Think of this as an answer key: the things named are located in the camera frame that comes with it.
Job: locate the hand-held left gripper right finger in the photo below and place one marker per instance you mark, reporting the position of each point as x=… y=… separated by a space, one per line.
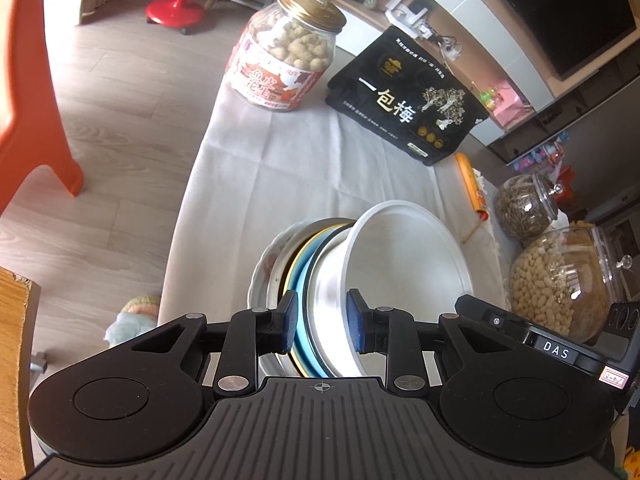
x=356 y=322

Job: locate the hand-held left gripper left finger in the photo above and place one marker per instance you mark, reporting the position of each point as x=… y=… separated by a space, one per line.
x=289 y=325

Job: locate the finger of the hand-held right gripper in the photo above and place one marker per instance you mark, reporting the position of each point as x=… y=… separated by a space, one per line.
x=625 y=330
x=500 y=322

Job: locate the blue bowl with black rim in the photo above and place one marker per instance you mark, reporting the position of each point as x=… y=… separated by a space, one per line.
x=303 y=282

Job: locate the white floral plate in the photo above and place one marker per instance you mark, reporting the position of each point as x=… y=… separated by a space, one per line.
x=260 y=270

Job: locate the yellow plate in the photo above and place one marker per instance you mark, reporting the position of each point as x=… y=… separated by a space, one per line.
x=295 y=262

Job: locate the white plastic bowl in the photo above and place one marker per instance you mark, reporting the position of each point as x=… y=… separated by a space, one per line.
x=410 y=260

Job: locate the glass jar of pale peanuts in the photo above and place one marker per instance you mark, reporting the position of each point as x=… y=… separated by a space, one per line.
x=540 y=280

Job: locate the thin wooden stick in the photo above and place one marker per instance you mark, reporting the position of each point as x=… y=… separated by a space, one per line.
x=472 y=232

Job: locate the glass jar of dark seeds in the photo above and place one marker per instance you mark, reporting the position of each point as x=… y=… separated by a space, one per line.
x=520 y=210

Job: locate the yellow snack pack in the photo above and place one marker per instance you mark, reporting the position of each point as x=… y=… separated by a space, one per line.
x=581 y=224

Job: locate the long orange packet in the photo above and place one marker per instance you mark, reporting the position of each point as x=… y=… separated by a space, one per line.
x=467 y=180

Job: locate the pastel plush toy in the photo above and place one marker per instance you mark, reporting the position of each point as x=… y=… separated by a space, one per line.
x=135 y=317

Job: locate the white tablecloth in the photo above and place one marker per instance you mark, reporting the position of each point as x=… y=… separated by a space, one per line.
x=300 y=170

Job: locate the colourful small toys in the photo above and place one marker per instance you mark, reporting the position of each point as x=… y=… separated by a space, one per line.
x=540 y=156

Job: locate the pink box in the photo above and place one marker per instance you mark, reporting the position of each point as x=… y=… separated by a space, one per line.
x=510 y=105

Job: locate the small green toy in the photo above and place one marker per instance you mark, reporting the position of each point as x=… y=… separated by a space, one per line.
x=485 y=96

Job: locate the black snack bag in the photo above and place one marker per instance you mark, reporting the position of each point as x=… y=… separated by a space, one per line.
x=400 y=90

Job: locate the light wooden panel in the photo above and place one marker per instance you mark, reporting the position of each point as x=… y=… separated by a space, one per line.
x=15 y=360

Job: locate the white and wood tv cabinet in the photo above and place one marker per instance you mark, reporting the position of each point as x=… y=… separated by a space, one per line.
x=500 y=45

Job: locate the peanut jar with gold lid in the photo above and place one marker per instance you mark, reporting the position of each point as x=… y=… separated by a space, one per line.
x=280 y=45

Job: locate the white router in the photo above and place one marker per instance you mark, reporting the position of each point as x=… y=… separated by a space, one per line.
x=407 y=10

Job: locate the black television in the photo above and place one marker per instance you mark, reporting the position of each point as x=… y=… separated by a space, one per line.
x=560 y=5

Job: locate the orange plastic chair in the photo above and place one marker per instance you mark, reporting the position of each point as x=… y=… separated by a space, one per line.
x=30 y=110

